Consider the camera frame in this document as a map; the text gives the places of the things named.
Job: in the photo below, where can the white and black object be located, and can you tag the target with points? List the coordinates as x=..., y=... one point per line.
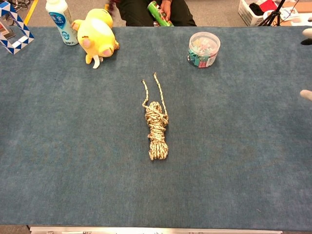
x=308, y=34

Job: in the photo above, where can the white printed paper bag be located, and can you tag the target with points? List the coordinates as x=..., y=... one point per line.
x=290, y=13

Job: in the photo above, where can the dark smartphone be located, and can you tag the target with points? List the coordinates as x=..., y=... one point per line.
x=9, y=34

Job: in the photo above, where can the clear jar of binder clips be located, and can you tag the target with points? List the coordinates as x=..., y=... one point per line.
x=203, y=46

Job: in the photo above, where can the black tripod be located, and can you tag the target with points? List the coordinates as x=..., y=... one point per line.
x=273, y=17

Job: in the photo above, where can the seated person in black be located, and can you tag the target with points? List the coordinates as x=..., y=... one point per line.
x=136, y=12

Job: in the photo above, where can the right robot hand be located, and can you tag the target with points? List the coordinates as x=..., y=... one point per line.
x=307, y=94

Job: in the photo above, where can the red cloth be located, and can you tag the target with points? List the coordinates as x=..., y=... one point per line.
x=268, y=5

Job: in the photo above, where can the yellow plush toy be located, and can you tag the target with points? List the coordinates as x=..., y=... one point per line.
x=97, y=34

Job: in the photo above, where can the blue felt table mat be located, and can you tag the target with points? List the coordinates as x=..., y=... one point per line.
x=73, y=146

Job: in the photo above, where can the white plastic bottle blue label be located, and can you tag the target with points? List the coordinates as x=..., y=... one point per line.
x=62, y=22

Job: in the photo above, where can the green cylindrical snack can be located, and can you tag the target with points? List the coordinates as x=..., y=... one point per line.
x=156, y=12

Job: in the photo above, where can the silver metal table rail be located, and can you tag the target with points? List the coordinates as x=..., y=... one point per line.
x=156, y=230

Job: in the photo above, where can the blue white snake puzzle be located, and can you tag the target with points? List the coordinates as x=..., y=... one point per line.
x=24, y=40

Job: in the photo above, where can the white plastic laundry basket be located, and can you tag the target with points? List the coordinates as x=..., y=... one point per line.
x=246, y=12

